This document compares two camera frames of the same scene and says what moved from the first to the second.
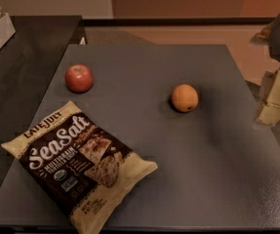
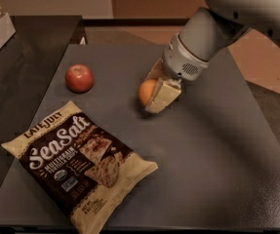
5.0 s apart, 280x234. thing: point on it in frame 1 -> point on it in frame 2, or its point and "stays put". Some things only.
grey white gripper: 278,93 -> 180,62
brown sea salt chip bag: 83,169 stays put
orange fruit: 184,97 -> 144,90
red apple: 79,78 stays put
